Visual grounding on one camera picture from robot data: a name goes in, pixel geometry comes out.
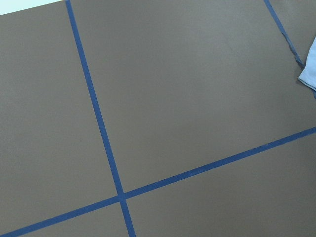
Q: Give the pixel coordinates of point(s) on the light blue t-shirt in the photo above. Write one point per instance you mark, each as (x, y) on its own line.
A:
(308, 75)

